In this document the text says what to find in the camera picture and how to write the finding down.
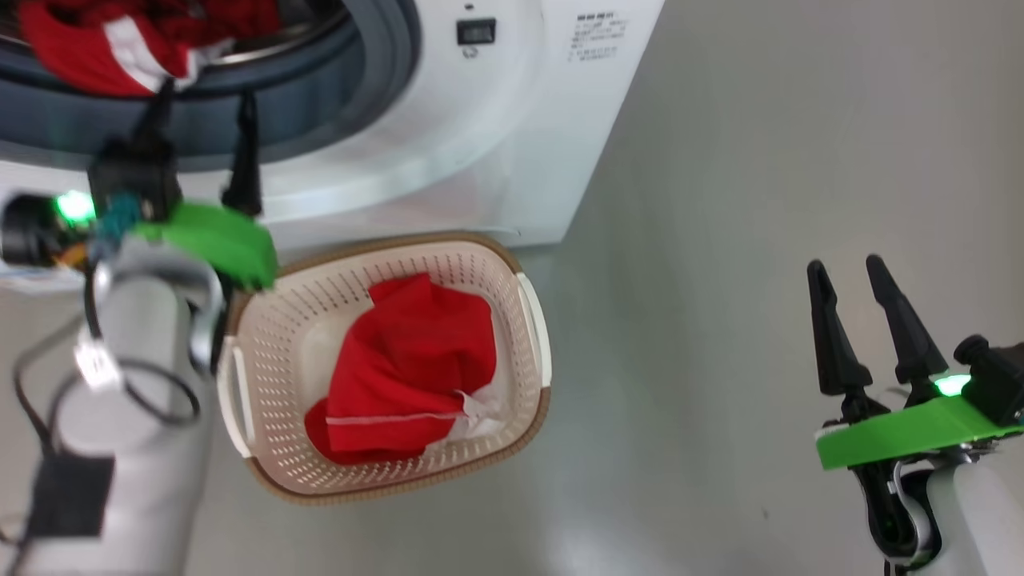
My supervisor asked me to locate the red garment with white stitching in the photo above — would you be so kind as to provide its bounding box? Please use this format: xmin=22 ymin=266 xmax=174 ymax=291
xmin=304 ymin=272 xmax=506 ymax=466

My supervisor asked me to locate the red garment with white stripe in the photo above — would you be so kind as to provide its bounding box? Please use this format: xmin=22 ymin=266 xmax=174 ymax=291
xmin=18 ymin=0 xmax=281 ymax=98

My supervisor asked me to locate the flat black cable box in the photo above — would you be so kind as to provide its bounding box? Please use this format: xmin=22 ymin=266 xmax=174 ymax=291
xmin=28 ymin=454 xmax=115 ymax=538

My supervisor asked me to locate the white front-load washing machine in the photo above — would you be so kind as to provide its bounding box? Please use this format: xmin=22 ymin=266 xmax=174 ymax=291
xmin=0 ymin=0 xmax=665 ymax=295

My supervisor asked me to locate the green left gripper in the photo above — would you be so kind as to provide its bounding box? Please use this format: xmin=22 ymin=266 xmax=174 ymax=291
xmin=132 ymin=80 xmax=279 ymax=290

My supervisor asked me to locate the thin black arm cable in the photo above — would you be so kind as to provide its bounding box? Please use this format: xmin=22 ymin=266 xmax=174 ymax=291
xmin=12 ymin=264 xmax=202 ymax=481

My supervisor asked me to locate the cream perforated laundry basket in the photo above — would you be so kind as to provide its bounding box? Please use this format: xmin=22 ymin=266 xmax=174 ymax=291
xmin=216 ymin=232 xmax=553 ymax=505

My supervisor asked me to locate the teal cable connector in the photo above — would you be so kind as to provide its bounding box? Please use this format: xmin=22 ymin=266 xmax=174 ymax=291
xmin=94 ymin=192 xmax=146 ymax=242

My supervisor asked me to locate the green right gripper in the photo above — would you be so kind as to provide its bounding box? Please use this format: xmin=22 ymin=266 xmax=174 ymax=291
xmin=806 ymin=254 xmax=1024 ymax=471

